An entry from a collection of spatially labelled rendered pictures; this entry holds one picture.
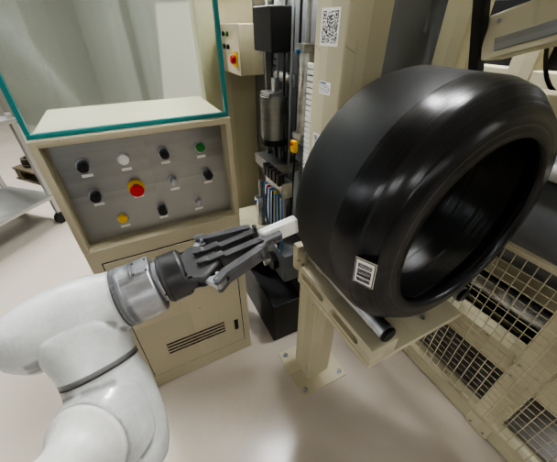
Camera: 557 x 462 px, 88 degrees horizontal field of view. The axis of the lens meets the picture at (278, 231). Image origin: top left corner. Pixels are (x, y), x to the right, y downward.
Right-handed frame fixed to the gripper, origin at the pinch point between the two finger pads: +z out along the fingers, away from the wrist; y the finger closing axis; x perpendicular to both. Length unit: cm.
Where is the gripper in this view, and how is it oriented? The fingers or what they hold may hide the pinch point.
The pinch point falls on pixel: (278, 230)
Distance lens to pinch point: 50.0
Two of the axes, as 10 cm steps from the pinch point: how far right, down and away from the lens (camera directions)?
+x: 1.2, 7.6, 6.4
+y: -4.5, -5.3, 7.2
